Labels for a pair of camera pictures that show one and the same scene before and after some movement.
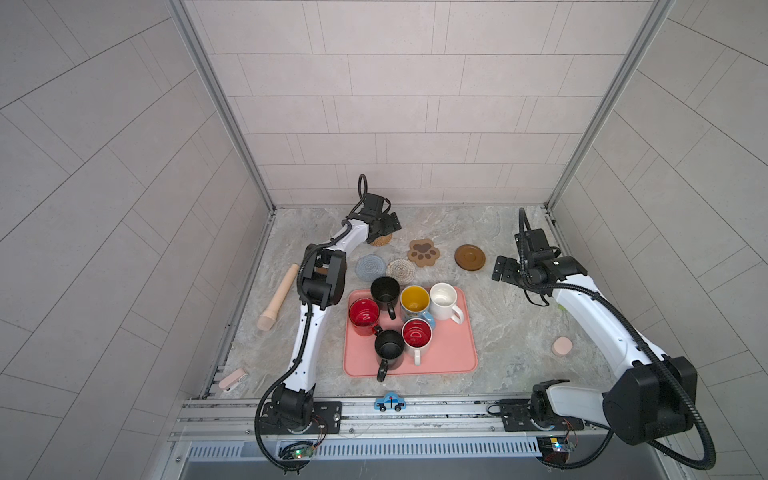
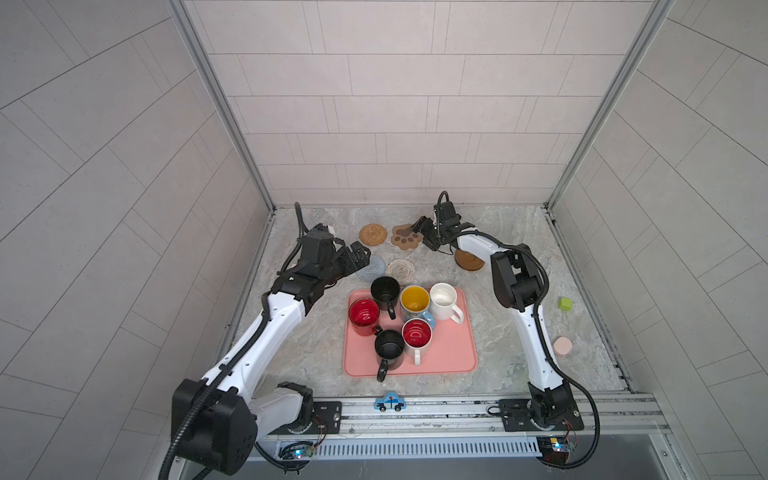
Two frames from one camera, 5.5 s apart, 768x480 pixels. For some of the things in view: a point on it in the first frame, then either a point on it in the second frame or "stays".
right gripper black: [504, 273] -> [425, 224]
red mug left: [364, 314] stays
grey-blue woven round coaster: [370, 267] stays
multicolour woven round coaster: [401, 270] stays
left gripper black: [386, 227] -> [348, 265]
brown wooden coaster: [469, 257] stays
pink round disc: [562, 345] stays
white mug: [442, 300] stays
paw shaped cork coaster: [423, 252] -> [404, 237]
